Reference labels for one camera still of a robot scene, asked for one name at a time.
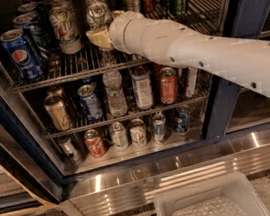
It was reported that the white green can bottom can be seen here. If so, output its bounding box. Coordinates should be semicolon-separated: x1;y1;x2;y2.
109;122;129;152

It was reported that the wire shelf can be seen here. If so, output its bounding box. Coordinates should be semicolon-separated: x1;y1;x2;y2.
23;47;226;142
13;0;227;92

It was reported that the blue pepsi can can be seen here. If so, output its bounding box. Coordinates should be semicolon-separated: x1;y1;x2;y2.
13;12;49;59
173;104;190;133
0;28;44;82

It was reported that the silver can bottom left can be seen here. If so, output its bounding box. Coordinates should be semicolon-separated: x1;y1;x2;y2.
58;135;81;161

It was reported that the white label bottle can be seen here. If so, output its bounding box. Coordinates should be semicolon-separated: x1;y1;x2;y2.
130;65;154;110

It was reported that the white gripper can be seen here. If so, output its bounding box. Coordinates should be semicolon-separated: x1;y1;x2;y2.
82;6;150;61

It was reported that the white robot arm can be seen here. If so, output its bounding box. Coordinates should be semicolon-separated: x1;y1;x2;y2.
87;11;270;98

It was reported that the red can bottom shelf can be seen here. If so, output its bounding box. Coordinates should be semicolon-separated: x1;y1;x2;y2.
84;129;106;158

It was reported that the blue can middle shelf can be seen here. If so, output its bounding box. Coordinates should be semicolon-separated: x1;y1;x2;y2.
77;84;103;122

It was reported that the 7up can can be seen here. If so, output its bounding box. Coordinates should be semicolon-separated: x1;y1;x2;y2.
49;5;82;54
86;2;113;30

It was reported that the bubble wrap sheet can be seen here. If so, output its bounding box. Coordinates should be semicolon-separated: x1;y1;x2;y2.
171;196;248;216

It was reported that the silver red slim can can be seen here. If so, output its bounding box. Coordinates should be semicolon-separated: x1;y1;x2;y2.
185;67;199;98

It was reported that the white plastic bin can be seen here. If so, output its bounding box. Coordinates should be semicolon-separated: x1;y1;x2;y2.
154;172;270;216

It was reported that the clear water bottle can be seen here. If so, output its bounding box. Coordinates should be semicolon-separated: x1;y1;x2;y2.
102;69;128;118

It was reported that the top wire shelf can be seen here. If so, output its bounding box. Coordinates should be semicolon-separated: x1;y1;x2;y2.
13;0;227;92

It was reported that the blue silver can bottom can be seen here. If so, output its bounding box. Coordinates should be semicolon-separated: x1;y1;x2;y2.
151;113;166;144

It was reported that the tall silver slim can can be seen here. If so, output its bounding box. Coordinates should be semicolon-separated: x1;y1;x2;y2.
124;0;141;13

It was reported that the front blue Pepsi can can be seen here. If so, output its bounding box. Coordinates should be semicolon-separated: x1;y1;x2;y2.
0;28;44;82

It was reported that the orange soda can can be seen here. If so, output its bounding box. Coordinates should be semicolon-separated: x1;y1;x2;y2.
159;67;178;105

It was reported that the middle wire shelf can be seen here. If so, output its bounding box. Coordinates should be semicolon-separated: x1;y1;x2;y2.
23;47;226;142

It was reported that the gold can middle shelf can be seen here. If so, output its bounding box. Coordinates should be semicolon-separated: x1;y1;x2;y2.
44;94;72;131

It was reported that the stainless steel fridge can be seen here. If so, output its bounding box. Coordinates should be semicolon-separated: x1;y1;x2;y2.
0;0;270;216

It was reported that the blue Pepsi can bottom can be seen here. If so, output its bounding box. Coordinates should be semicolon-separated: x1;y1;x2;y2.
173;104;190;133

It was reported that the white can bottom shelf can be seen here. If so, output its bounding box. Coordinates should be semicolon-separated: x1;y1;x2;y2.
129;118;147;148

